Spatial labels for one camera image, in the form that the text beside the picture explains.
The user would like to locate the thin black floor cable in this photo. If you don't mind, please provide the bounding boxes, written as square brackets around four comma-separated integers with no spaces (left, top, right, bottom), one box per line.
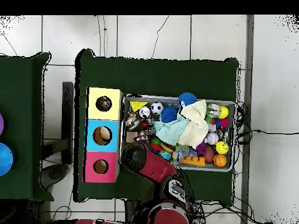
[150,15,169,60]

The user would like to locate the blue fuzzy ball with eye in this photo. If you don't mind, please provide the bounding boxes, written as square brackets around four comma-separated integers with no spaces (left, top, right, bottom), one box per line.
[178,92,199,107]

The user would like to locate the metal mesh bin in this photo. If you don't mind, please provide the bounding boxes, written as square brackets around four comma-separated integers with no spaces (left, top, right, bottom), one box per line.
[118,93,237,173]

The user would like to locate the dark green table cloth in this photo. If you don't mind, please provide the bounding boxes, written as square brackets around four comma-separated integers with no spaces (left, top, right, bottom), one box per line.
[0,52,54,202]
[74,48,240,206]

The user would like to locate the large blue ball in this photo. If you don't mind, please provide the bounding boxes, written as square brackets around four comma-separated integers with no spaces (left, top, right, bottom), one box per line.
[0,142,14,176]

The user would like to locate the black and white soccer ball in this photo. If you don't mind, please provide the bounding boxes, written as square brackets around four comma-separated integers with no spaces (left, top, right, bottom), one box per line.
[150,101,165,116]

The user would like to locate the black power cable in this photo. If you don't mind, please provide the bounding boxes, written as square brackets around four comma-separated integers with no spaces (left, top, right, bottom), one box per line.
[237,129,299,137]

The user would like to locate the yellow smiley ball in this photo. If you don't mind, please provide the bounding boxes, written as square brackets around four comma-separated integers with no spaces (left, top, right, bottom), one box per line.
[215,141,230,155]

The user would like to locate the orange toy basketball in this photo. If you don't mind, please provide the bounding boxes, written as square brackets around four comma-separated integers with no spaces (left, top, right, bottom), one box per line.
[213,153,228,168]

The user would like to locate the crushed red soda can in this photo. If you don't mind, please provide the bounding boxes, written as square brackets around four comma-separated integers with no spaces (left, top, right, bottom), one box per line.
[138,106,151,119]

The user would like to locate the wooden box with three holes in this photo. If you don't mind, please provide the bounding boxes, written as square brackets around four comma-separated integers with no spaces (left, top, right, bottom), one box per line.
[82,86,124,184]

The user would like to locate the mint knitted cloth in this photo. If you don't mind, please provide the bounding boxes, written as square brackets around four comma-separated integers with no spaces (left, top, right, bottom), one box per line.
[154,115,190,146]

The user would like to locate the plain yellow ball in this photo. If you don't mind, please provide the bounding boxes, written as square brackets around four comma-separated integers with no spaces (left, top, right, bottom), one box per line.
[218,106,230,120]

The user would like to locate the black upright panel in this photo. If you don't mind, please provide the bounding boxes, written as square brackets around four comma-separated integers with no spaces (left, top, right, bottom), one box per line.
[61,81,74,164]

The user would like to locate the blue spiky ball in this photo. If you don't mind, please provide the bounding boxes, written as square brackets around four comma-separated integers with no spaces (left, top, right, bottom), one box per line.
[159,106,179,124]

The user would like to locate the dark grey stand base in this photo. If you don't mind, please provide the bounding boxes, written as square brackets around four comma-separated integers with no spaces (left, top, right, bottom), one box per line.
[40,163,68,190]

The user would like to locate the yellow wedge block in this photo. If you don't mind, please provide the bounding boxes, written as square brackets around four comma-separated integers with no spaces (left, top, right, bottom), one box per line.
[129,100,149,112]

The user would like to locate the cream knitted cloth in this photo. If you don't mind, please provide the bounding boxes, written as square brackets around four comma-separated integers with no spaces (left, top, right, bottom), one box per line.
[178,99,210,150]

